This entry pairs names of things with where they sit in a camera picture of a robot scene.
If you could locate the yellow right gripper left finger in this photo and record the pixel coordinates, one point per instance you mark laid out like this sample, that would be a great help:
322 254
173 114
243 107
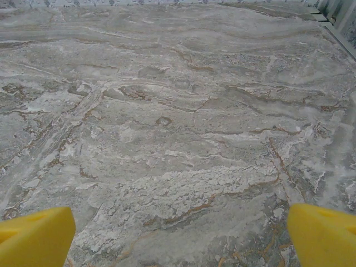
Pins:
36 239

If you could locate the aluminium table side rail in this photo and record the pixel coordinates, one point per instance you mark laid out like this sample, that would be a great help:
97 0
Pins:
320 18

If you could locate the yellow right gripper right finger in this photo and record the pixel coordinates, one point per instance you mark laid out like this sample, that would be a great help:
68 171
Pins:
325 239

